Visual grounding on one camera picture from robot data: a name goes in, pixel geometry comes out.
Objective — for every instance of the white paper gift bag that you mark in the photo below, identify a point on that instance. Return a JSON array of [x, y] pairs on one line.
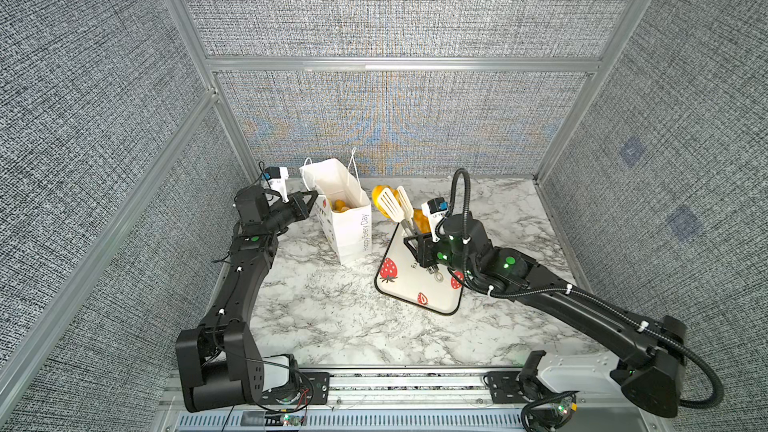
[[349, 233]]

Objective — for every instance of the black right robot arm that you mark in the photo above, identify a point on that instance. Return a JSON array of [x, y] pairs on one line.
[[654, 368]]

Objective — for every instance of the white and steel tongs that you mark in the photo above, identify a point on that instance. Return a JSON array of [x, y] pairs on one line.
[[395, 204]]

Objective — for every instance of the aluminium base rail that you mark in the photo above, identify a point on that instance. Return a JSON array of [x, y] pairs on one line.
[[357, 398]]

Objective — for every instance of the long twisted bread loaf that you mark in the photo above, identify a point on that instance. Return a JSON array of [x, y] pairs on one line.
[[421, 222]]

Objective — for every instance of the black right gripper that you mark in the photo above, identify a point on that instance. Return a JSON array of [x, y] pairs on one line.
[[424, 250]]

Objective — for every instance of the white strawberry tray black rim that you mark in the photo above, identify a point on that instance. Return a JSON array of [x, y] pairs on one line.
[[401, 277]]

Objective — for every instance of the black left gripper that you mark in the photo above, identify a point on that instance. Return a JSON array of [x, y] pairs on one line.
[[301, 212]]

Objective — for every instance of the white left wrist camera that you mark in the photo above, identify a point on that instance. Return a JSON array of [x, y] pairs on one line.
[[276, 179]]

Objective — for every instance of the aluminium frame struts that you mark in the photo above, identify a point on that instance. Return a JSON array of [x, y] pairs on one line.
[[98, 99]]

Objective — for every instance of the large striped croissant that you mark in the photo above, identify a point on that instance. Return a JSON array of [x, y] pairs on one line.
[[340, 206]]

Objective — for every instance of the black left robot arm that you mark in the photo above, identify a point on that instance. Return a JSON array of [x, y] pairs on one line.
[[218, 361]]

